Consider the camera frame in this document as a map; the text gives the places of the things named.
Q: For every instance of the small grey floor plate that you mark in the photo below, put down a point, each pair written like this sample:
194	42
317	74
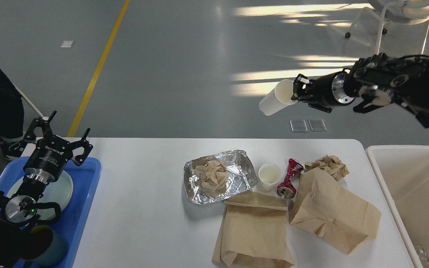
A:
298	126

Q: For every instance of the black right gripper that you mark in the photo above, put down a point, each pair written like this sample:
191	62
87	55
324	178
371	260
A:
324	93

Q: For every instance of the blue plastic tray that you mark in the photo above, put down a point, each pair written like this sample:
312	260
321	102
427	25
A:
74	215

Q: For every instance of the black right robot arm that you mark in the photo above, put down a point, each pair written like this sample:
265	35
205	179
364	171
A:
379	80

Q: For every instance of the white paper cup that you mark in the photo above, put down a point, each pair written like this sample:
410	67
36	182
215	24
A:
269	174
278	98

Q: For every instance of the white chair leg left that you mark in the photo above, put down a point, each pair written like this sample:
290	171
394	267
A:
29	102

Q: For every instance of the white chair on casters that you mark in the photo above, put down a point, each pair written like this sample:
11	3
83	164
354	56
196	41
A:
402	12

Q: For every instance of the brown paper ball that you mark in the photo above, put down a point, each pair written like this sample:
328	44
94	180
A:
331	164

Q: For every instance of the white plastic bin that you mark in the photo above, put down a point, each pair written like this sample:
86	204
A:
403	174

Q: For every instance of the small brown paper bag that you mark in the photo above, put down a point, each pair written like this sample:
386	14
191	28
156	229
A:
326	209

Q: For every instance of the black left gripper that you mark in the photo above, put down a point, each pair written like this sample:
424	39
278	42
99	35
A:
48	158

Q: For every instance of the dark teal mug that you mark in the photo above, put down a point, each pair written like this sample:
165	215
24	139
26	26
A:
46	248

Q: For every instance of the white paper cup front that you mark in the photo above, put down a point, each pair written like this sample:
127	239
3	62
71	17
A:
269	174

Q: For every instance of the crushed red soda can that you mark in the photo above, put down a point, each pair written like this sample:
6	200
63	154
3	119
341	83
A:
285	189

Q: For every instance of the large brown paper bag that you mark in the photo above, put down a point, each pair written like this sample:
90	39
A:
253	233

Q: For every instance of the aluminium foil tray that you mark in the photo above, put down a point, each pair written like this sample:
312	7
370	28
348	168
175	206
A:
242	177

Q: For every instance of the crumpled brown paper napkin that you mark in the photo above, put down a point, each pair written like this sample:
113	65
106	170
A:
213	175

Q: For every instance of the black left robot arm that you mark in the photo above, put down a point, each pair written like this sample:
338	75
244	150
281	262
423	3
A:
23	210

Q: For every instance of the seated person in black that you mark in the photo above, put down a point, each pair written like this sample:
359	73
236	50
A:
12	117

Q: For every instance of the light green plate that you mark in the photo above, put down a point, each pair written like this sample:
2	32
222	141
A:
60	191

